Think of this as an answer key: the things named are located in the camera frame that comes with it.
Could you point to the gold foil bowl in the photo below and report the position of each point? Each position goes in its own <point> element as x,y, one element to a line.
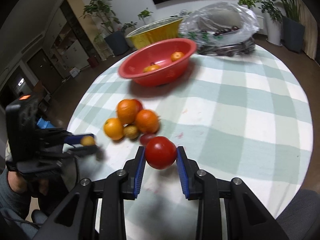
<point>155,32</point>

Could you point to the small plant on cabinet left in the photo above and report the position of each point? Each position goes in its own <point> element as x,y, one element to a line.
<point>145,16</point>

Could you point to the green checkered tablecloth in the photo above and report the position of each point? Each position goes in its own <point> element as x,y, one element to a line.
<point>243,116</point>

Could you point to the red grape tomato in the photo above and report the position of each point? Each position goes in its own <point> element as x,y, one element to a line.
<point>144,139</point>

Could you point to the smooth yellow orange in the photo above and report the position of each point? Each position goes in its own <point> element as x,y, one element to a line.
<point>113,128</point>

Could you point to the left hand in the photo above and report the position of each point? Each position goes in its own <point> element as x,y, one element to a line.
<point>19,185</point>

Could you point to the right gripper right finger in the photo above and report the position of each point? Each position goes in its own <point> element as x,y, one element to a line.
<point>200,185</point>

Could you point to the tall plant in dark pot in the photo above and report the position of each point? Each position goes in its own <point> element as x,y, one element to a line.
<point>102,10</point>

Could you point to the red plastic colander bowl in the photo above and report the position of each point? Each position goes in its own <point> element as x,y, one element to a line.
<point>158,53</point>

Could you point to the plant in white ribbed pot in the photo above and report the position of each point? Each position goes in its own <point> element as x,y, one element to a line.
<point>126,29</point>

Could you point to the large leaf plant dark pot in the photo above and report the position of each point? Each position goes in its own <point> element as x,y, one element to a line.
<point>286,12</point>

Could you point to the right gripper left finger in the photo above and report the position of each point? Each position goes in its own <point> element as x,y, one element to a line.
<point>123,184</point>

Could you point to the pile of dark cherries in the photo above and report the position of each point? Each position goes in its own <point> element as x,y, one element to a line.
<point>222,31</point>

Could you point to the small plant on cabinet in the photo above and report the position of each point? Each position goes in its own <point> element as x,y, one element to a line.
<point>145,16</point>
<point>248,3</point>

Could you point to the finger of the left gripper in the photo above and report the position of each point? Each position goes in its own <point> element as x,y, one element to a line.
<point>80,151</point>
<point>75,139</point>

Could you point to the clear plastic bag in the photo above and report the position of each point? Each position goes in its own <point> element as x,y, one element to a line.
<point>216,16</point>

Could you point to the bushy plant in white pot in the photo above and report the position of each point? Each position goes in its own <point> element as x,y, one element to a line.
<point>271,22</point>

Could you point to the small plant on cabinet right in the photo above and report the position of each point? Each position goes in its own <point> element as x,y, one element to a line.
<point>248,3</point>

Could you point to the white storage cabinet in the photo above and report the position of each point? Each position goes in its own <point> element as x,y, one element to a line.
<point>64,41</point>

